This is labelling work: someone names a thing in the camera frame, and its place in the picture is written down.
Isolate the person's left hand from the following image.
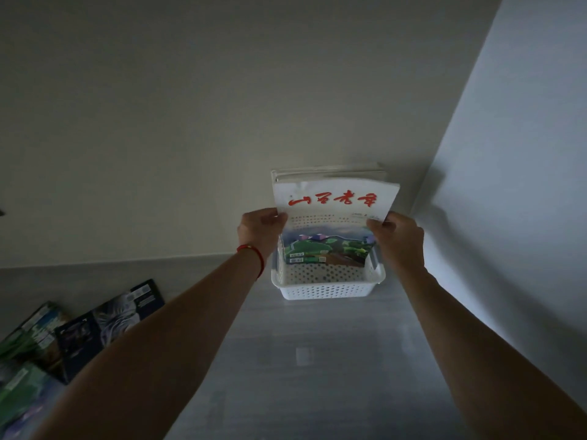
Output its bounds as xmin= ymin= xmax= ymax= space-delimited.
xmin=236 ymin=207 xmax=289 ymax=271

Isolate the person's right hand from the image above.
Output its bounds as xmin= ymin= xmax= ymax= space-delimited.
xmin=366 ymin=211 xmax=427 ymax=278

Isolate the white magazine green landscape picture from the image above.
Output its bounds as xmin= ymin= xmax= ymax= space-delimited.
xmin=271 ymin=178 xmax=401 ymax=269
xmin=0 ymin=379 xmax=67 ymax=440

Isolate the white perforated plastic basket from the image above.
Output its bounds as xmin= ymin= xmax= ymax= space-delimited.
xmin=270 ymin=244 xmax=387 ymax=302

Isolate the stack of white-edged magazines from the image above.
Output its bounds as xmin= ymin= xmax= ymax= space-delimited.
xmin=270 ymin=162 xmax=388 ymax=184

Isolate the dark blue basketball magazine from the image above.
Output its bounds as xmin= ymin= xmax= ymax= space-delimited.
xmin=54 ymin=278 xmax=166 ymax=386

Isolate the person's left forearm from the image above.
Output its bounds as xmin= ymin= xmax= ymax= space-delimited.
xmin=32 ymin=249 xmax=265 ymax=440

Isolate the person's right forearm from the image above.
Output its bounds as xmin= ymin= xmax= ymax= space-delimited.
xmin=396 ymin=268 xmax=587 ymax=440

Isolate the red string bracelet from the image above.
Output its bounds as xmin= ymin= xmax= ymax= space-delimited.
xmin=236 ymin=244 xmax=267 ymax=280

